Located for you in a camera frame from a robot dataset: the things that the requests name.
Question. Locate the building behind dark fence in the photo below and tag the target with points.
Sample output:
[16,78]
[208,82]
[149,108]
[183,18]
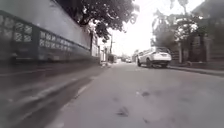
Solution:
[203,36]

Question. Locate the large dark leafy tree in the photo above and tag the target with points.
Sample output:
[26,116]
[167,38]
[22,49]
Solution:
[100,15]

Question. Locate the white car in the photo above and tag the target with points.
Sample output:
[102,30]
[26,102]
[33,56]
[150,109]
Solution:
[155,56]

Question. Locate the pale wall with lattice blocks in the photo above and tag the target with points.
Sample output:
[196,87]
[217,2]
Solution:
[50,36]

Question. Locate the utility pole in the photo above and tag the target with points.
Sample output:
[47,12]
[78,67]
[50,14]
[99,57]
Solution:
[111,45]

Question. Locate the tree with sparse foliage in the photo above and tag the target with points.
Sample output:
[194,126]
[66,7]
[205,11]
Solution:
[163,31]

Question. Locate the grey asphalt road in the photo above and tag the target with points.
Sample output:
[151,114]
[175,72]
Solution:
[140,100]

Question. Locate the raised kerb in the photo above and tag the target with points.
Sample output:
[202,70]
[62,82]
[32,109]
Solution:
[200,70]

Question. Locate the grey concrete roadside strip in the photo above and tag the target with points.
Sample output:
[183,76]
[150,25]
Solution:
[36,90]

